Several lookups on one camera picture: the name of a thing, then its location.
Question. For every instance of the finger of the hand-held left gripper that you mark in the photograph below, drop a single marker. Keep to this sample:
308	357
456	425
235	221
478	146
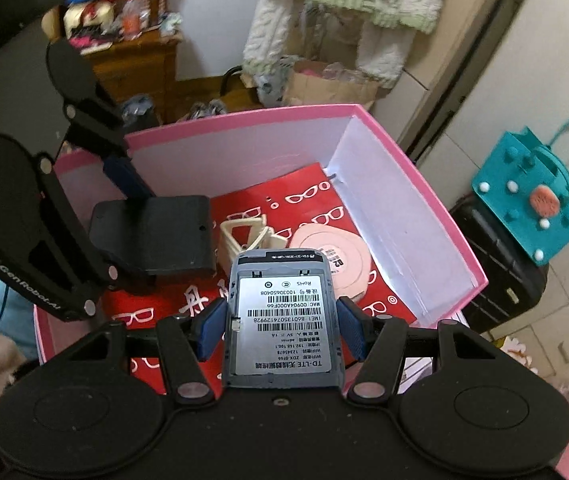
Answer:
79	255
114	135

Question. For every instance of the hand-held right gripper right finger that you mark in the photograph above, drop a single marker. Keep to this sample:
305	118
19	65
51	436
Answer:
350	327

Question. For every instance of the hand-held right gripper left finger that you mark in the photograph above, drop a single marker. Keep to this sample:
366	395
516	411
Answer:
212	327

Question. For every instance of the grey wifi router device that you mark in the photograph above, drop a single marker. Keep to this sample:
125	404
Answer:
284	320

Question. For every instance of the pink round case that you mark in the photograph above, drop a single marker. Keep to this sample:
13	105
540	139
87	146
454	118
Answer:
344	255

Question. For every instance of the cream plastic comb holder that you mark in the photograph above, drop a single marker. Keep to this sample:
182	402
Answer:
244	240

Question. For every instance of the pink cardboard box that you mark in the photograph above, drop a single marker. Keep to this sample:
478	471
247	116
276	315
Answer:
389	200

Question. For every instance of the wooden cabinet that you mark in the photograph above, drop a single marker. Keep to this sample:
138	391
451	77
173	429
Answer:
134	75

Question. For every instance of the orange drink bottle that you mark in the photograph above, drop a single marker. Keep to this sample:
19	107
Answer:
131	15

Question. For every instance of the black suitcase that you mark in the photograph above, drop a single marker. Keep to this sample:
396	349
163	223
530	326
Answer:
499	270

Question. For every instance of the teal felt handbag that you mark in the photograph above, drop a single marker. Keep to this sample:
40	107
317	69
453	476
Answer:
524	195

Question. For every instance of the brown paper bag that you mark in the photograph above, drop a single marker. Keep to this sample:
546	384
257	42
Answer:
329	87

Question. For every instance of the cream fluffy pants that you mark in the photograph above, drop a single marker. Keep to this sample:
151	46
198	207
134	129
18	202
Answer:
382	55

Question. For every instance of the beige wardrobe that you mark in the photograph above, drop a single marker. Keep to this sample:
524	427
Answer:
539	60

